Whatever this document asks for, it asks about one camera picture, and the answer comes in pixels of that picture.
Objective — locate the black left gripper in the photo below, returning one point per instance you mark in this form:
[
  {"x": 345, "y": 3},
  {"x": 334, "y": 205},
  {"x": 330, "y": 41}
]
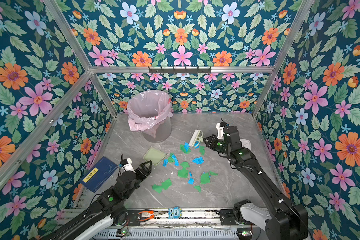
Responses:
[{"x": 146, "y": 171}]

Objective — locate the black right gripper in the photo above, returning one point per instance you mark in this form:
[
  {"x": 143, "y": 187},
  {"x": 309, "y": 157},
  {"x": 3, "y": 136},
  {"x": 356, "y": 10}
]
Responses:
[{"x": 211, "y": 144}]

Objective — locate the light green dustpan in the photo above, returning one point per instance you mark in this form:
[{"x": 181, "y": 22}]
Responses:
[{"x": 154, "y": 155}]

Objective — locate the light green hand brush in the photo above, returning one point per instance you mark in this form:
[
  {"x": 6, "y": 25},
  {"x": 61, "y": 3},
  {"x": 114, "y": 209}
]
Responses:
[{"x": 196, "y": 139}]

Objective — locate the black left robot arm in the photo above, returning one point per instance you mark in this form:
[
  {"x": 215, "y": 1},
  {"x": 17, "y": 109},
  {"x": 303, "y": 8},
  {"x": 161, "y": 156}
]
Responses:
[{"x": 106, "y": 209}]

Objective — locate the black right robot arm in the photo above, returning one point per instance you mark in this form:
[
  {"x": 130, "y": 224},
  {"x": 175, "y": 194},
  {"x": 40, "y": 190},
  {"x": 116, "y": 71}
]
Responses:
[{"x": 282, "y": 219}]

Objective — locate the green paper scrap bottom left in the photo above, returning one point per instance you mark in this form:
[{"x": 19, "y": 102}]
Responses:
[{"x": 163, "y": 186}]

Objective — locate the green scrap strip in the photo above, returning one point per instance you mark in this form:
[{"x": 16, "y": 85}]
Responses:
[{"x": 202, "y": 150}]

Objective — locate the blue crumpled paper scrap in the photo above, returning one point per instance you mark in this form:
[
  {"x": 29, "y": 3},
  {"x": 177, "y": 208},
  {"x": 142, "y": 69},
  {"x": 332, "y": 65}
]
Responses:
[{"x": 198, "y": 160}]

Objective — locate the large green paper scrap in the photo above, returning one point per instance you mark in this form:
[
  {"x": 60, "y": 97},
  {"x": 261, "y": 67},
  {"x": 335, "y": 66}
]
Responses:
[{"x": 184, "y": 172}]

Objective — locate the metal mesh trash bin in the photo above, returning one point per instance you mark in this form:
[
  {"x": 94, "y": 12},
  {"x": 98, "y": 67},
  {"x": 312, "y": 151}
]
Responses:
[{"x": 159, "y": 132}]

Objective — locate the green blue scrap upper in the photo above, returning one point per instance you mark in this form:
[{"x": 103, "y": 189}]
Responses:
[{"x": 185, "y": 148}]

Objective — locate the blue book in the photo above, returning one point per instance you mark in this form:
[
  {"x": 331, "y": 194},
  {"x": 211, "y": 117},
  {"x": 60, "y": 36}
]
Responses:
[{"x": 98, "y": 174}]

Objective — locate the green paper scrap right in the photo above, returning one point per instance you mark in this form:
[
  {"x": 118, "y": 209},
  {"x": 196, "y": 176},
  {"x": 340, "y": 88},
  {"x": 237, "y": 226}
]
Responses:
[{"x": 206, "y": 177}]

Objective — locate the small blue paper scrap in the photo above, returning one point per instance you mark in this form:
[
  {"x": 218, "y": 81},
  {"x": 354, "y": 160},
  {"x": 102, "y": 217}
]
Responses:
[{"x": 191, "y": 181}]

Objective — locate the blue owl figurine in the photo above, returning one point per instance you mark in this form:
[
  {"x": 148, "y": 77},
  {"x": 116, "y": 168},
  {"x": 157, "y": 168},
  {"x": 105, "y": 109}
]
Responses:
[{"x": 174, "y": 213}]

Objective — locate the pink plastic bin liner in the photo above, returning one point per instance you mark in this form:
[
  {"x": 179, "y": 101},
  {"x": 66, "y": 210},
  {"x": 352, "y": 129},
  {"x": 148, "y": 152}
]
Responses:
[{"x": 147, "y": 109}]

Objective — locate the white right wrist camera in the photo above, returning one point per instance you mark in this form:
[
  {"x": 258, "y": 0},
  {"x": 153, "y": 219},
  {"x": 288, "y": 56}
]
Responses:
[{"x": 220, "y": 128}]

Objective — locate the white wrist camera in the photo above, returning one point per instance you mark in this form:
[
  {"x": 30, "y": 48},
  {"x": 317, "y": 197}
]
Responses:
[
  {"x": 220, "y": 128},
  {"x": 126, "y": 165}
]

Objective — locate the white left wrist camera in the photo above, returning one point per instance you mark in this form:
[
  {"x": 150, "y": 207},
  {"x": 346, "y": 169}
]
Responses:
[{"x": 126, "y": 165}]

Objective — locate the orange handled pliers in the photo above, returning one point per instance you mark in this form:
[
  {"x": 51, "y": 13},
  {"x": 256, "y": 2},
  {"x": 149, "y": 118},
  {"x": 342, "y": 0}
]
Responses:
[{"x": 148, "y": 215}]

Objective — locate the black wall hook rail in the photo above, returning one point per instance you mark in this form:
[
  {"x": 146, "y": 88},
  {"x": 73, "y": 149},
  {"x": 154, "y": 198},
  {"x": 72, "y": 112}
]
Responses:
[{"x": 180, "y": 70}]

